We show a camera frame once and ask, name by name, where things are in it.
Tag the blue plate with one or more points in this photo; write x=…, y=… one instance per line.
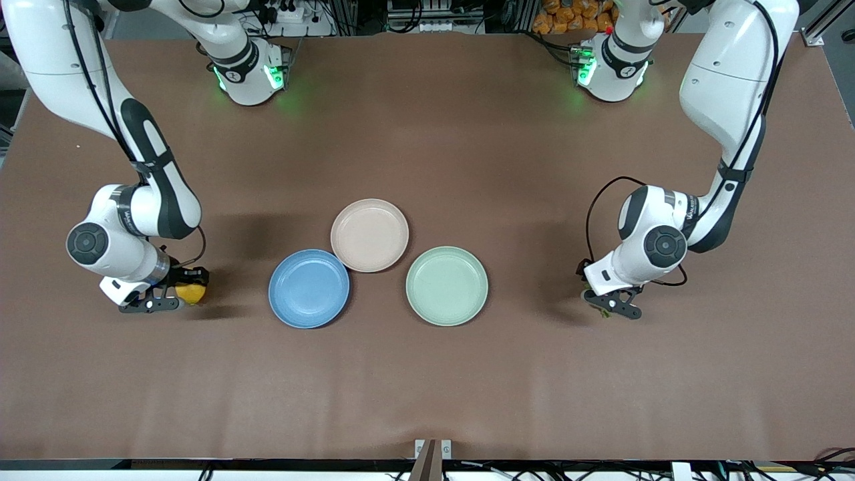
x=308, y=288

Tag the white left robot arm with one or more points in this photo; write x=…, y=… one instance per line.
x=728, y=73

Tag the yellow lemon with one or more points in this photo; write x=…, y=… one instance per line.
x=194, y=295

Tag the brown camera mount post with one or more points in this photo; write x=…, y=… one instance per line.
x=427, y=464

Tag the brown table cover sheet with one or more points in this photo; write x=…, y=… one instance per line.
x=427, y=387

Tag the white power strip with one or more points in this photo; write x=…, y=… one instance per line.
x=294, y=13

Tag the bag of orange fruit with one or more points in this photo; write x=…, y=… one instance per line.
x=568, y=17

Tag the pale beige plate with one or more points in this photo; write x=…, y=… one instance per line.
x=369, y=235

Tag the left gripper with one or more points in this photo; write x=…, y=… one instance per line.
x=580, y=269

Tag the pale green plate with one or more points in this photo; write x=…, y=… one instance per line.
x=446, y=286

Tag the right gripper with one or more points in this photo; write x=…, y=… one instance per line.
x=178, y=275

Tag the green lettuce leaf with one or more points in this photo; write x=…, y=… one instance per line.
x=605, y=312

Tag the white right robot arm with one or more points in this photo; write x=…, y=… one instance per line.
x=60, y=53

